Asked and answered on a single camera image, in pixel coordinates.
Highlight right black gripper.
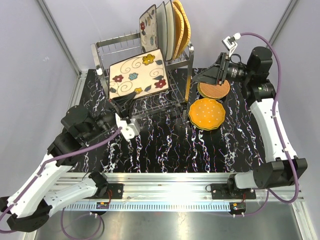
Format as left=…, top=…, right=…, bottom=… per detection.
left=192, top=52, right=252, bottom=86

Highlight woven orange rattan plate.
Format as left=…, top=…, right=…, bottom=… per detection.
left=210, top=80, right=230, bottom=99

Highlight woven bamboo plate green rim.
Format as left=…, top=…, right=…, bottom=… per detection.
left=197, top=83, right=213, bottom=99

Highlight floral square plate dark rim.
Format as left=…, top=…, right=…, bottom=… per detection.
left=108, top=49, right=170, bottom=99

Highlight orange polka dot plate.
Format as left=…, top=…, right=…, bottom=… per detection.
left=188, top=98, right=226, bottom=131

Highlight green polka dot plate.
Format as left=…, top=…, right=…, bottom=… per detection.
left=188, top=109, right=226, bottom=131

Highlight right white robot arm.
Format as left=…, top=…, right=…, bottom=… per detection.
left=193, top=46, right=308, bottom=199

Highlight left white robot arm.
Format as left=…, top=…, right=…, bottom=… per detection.
left=0, top=92, right=140, bottom=234

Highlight steel two-tier dish rack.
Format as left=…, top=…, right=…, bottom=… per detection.
left=90, top=32, right=194, bottom=101

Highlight rear woven yellow basket plate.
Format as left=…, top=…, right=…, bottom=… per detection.
left=174, top=0, right=191, bottom=56

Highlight woven yellow basket plate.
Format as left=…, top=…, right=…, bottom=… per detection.
left=172, top=1, right=184, bottom=60
left=174, top=0, right=191, bottom=56

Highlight black marble pattern mat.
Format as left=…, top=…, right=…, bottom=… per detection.
left=71, top=83, right=265, bottom=173

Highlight grey square plate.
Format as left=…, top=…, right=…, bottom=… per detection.
left=156, top=1, right=168, bottom=60

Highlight cream square plate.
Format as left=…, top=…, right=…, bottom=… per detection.
left=165, top=0, right=176, bottom=61

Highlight left small control board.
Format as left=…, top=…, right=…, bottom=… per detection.
left=96, top=201, right=110, bottom=210

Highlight small control board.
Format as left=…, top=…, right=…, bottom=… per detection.
left=96, top=201, right=110, bottom=210
left=229, top=201, right=247, bottom=215

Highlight right small control board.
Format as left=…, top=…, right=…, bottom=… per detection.
left=229, top=201, right=247, bottom=215

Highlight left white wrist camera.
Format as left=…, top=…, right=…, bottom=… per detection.
left=115, top=113, right=141, bottom=141

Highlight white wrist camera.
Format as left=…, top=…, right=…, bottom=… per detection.
left=222, top=32, right=241, bottom=57
left=115, top=113, right=141, bottom=141

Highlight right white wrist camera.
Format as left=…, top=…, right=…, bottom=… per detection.
left=222, top=32, right=241, bottom=57

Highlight left aluminium frame post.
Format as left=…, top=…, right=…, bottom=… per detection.
left=35, top=0, right=82, bottom=77

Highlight aluminium frame post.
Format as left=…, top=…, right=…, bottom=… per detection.
left=269, top=0, right=300, bottom=46
left=35, top=0, right=82, bottom=77

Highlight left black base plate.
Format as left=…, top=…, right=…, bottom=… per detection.
left=93, top=183, right=124, bottom=200

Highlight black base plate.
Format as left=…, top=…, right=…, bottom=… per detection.
left=93, top=183, right=124, bottom=200
left=210, top=183, right=257, bottom=200

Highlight aluminium mounting rail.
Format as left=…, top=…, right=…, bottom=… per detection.
left=50, top=172, right=295, bottom=203

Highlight right aluminium frame post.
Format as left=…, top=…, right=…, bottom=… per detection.
left=269, top=0, right=300, bottom=46

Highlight slotted cable duct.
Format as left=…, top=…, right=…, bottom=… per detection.
left=65, top=201, right=230, bottom=212

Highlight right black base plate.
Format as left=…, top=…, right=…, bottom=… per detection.
left=210, top=183, right=257, bottom=200

